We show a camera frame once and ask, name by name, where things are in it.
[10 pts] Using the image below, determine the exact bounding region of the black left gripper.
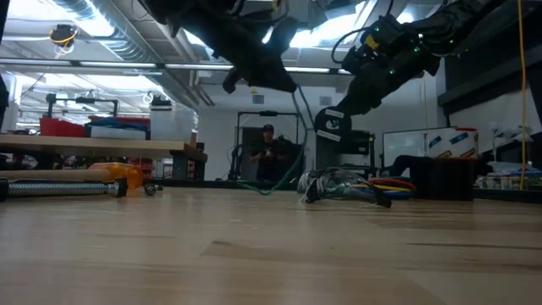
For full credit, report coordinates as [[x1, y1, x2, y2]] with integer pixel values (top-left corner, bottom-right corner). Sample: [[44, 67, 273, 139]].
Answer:
[[169, 0, 300, 94]]

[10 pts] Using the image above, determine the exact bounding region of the green cord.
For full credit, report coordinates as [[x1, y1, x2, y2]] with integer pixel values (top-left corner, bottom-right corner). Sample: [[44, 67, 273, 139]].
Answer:
[[235, 84, 317, 197]]

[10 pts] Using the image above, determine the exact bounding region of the white storage container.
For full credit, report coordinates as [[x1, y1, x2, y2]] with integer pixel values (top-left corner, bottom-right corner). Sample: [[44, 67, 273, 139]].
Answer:
[[150, 105, 196, 143]]

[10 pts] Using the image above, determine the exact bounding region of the person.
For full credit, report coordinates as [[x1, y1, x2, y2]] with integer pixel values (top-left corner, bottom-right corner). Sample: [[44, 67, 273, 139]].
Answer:
[[249, 124, 289, 182]]

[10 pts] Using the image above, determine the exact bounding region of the long LED light bar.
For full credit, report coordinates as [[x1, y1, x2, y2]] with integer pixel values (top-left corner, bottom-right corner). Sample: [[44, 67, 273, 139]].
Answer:
[[0, 58, 352, 76]]

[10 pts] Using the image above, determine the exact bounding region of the white tray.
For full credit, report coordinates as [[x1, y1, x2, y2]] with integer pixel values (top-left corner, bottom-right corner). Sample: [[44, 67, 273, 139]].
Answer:
[[90, 125, 148, 141]]

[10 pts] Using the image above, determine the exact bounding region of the blue tray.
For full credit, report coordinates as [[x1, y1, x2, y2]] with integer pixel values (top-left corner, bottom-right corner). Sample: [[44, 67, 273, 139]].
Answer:
[[86, 117, 152, 131]]

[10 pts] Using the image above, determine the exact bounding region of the dark cabinet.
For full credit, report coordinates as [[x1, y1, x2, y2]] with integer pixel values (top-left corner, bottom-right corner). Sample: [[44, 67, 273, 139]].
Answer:
[[315, 129, 377, 179]]

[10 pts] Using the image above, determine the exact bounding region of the red plastic bin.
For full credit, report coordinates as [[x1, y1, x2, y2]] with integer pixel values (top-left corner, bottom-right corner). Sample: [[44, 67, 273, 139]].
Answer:
[[40, 117, 89, 138]]

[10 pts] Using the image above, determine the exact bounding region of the whiteboard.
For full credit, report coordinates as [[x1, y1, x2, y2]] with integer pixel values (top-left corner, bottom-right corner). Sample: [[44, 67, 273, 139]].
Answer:
[[382, 129, 429, 169]]

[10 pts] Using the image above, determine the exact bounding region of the black box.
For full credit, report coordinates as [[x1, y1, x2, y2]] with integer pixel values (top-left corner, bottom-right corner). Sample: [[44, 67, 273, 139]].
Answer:
[[409, 157, 475, 202]]

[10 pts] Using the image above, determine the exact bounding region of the orange handled screwdriver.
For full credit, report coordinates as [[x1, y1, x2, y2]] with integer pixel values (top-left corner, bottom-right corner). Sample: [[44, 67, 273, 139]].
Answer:
[[89, 162, 164, 197]]

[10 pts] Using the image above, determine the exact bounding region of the black ceiling cord reel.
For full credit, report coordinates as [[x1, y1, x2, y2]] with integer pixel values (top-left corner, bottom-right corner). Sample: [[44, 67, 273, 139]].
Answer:
[[48, 24, 80, 48]]

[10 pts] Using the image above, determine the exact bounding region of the yellow cable coil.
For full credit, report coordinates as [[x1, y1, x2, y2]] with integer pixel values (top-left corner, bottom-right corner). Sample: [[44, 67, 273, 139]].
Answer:
[[351, 182, 414, 192]]

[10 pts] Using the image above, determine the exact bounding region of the red cable coil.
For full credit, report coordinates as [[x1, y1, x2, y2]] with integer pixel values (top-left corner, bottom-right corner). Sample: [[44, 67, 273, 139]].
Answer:
[[368, 177, 417, 192]]

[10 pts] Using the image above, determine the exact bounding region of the blue cable coil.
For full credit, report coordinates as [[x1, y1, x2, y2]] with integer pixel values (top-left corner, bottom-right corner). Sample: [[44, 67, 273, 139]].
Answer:
[[359, 189, 417, 201]]

